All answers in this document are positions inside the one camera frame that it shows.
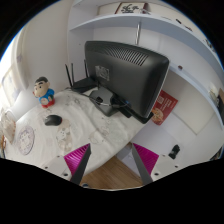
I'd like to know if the black computer mouse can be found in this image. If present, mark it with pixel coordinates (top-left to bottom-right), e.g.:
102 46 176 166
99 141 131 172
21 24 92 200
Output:
44 115 62 126

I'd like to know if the framed calligraphy picture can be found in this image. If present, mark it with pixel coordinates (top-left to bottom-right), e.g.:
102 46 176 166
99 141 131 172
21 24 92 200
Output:
116 2 148 14

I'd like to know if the black wifi router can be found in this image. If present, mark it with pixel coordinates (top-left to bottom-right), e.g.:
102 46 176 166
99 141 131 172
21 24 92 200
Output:
65 66 97 93

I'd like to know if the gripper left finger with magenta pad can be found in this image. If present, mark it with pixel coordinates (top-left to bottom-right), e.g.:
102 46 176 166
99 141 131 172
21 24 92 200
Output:
64 144 91 185

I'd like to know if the white patterned tablecloth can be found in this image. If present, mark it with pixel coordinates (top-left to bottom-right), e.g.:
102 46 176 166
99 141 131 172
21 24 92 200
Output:
5 90 143 173

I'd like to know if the black wall plug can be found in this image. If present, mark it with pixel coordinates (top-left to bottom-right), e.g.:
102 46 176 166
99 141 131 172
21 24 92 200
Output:
168 145 180 159

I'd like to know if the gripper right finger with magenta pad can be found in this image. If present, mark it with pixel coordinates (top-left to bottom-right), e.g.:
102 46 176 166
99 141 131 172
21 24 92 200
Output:
132 143 159 185

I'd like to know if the black computer monitor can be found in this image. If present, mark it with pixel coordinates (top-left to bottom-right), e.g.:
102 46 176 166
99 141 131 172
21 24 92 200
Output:
85 41 170 124

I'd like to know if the black monitor cable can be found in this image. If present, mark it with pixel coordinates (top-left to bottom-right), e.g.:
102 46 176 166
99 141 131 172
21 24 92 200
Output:
79 91 132 110

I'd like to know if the cartoon boy figurine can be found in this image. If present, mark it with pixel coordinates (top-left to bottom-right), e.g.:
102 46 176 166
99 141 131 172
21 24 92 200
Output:
33 77 55 108

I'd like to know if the red booklet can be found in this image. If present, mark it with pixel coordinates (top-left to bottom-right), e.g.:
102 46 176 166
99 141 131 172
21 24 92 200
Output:
152 91 178 125

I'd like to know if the white wall shelf unit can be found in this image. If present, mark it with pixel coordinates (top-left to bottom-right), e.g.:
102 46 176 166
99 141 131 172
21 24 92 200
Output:
67 0 224 131

